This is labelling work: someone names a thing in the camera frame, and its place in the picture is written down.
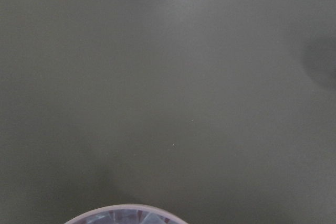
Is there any pink bowl with ice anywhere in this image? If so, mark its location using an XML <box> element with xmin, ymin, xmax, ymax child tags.
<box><xmin>66</xmin><ymin>204</ymin><xmax>187</xmax><ymax>224</ymax></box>

